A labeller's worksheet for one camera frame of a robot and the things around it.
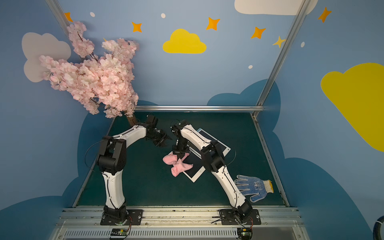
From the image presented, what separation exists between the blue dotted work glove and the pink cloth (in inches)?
13.3

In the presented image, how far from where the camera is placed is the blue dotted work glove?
82 centimetres

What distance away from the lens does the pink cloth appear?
86 cm
